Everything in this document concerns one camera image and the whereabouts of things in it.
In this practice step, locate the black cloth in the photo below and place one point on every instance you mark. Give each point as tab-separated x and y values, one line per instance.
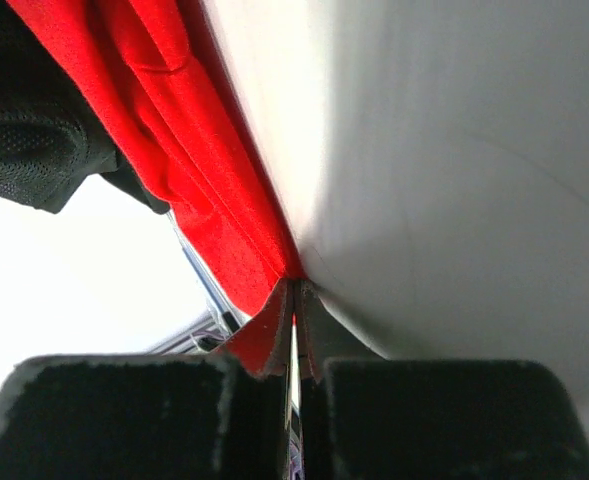
50	139

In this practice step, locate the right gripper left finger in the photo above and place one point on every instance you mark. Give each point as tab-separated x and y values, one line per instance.
219	415

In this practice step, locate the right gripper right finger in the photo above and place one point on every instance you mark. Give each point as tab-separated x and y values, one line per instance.
367	417

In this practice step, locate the red cloth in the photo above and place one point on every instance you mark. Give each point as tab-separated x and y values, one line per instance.
150	72

